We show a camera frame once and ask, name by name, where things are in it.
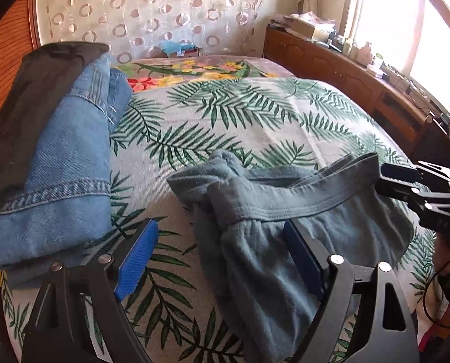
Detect orange wooden wardrobe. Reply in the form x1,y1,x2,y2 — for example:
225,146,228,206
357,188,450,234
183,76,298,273
0,0,41,131

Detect bright window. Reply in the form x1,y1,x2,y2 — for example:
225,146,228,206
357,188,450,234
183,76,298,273
343,0,450,109

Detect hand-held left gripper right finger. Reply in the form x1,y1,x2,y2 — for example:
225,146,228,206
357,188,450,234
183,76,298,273
283,219,418,363

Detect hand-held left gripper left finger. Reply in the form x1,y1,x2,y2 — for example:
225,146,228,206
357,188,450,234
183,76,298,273
21,217,160,363

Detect folded blue jeans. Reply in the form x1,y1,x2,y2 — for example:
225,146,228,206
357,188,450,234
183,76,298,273
0,53,134,289

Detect dark wooden chair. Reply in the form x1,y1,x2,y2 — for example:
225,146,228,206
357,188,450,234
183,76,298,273
411,114,450,172

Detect leaf print bedsheet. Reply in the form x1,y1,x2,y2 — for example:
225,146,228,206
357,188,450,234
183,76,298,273
0,77,438,363

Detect cardboard box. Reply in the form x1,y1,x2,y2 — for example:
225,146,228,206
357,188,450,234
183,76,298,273
290,17,330,41

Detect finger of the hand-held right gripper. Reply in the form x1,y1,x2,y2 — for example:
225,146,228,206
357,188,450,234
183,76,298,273
380,163,423,183
375,179,450,217

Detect grey-blue pants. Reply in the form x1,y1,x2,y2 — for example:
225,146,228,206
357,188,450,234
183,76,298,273
167,149,415,363

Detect floral pillow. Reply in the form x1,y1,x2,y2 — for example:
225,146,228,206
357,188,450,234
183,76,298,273
112,55,296,94

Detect circle pattern curtain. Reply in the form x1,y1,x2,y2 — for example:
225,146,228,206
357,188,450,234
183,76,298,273
36,0,268,64

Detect blue packet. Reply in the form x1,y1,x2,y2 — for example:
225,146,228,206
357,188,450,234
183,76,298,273
160,39,202,59

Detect long wooden cabinet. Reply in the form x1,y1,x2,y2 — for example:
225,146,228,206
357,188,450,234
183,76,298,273
263,26,434,149

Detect black cable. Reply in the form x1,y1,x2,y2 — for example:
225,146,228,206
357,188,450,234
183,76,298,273
421,231,450,323

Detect folded black garment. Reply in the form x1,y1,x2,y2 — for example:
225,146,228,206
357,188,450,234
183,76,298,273
0,41,111,204

